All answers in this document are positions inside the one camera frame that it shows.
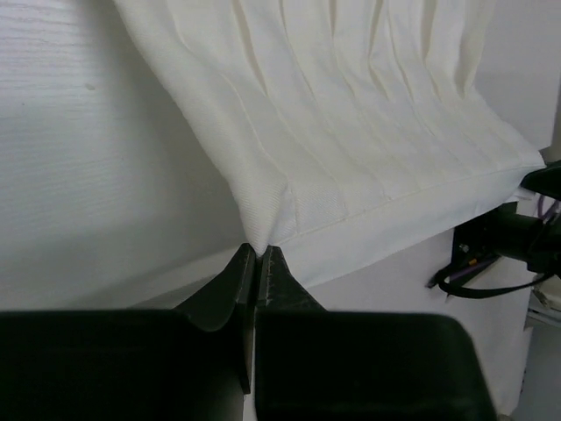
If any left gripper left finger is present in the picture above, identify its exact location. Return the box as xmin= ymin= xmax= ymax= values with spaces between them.
xmin=1 ymin=245 xmax=256 ymax=420

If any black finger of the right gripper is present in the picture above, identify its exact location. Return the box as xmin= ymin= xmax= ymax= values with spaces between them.
xmin=521 ymin=161 xmax=561 ymax=196

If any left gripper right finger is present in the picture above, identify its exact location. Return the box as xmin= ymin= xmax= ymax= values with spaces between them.
xmin=254 ymin=246 xmax=498 ymax=420

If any white pleated skirt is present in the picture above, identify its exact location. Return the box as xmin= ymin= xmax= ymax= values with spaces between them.
xmin=116 ymin=1 xmax=543 ymax=286

